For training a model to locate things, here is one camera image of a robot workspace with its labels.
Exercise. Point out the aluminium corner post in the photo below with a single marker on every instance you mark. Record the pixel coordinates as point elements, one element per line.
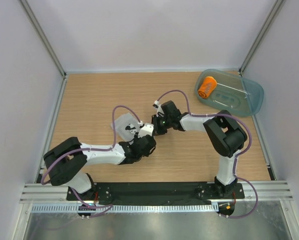
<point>42,36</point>
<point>268,22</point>

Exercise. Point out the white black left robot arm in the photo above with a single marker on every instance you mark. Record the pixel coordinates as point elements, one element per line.
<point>64,162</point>

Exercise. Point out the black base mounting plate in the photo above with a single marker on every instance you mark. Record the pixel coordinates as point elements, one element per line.
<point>159,193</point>

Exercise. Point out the orange yellow grey giraffe towel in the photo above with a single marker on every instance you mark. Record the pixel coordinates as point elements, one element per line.
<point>208,85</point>

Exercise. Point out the teal transparent plastic tub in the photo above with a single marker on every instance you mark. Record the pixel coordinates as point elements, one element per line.
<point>240,96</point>

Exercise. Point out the white slotted cable duct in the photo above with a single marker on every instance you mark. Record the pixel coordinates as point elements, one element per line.
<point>121,209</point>

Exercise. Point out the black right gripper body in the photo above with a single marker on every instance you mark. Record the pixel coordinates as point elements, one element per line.
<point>161,123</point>

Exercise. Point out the right aluminium corner post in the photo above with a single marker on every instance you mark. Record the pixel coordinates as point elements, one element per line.
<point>268,22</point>

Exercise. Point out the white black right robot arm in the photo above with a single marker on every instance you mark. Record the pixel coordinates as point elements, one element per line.
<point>226,136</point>

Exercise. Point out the aluminium frame rail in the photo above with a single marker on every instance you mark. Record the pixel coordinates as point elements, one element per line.
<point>274,190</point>

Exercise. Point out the light grey panda towel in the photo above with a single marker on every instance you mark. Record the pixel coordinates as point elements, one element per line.
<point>125,127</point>

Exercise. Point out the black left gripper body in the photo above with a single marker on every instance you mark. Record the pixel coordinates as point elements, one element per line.
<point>139,156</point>

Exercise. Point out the left aluminium corner post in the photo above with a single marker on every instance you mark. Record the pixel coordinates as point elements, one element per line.
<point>42,36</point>

